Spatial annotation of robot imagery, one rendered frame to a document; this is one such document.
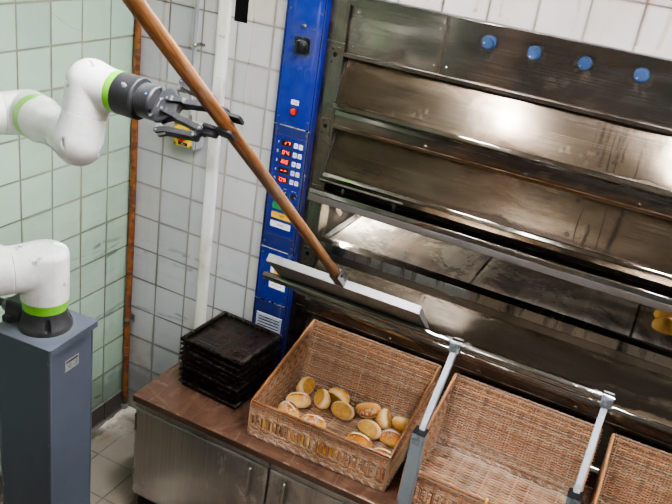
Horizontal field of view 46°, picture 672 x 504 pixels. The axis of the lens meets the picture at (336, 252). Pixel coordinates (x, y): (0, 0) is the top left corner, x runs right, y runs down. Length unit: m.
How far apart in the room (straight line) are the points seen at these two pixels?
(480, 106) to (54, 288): 1.46
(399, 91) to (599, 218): 0.80
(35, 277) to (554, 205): 1.63
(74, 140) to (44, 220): 1.40
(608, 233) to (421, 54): 0.86
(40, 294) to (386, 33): 1.42
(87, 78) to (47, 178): 1.37
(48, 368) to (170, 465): 1.05
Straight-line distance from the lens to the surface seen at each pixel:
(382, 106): 2.82
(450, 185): 2.80
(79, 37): 3.11
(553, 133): 2.68
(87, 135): 1.81
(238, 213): 3.23
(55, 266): 2.23
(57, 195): 3.20
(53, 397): 2.38
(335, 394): 3.14
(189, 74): 1.49
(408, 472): 2.59
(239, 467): 3.02
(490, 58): 2.70
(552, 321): 2.87
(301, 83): 2.92
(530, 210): 2.75
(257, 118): 3.08
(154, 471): 3.30
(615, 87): 2.63
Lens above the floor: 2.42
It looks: 24 degrees down
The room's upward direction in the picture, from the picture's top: 9 degrees clockwise
